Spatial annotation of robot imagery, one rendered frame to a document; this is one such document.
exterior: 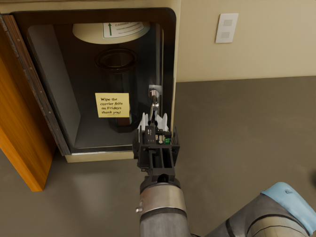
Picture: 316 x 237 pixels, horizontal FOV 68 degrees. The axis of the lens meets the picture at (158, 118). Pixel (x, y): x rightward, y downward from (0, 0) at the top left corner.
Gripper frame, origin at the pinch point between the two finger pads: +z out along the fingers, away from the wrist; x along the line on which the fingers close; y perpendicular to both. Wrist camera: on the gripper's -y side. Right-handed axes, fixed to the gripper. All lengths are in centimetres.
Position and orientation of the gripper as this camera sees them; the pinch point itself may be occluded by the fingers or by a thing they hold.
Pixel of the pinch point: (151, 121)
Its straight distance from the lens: 56.1
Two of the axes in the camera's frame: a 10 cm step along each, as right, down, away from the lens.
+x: -9.9, -0.2, -1.4
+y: 1.1, -7.2, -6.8
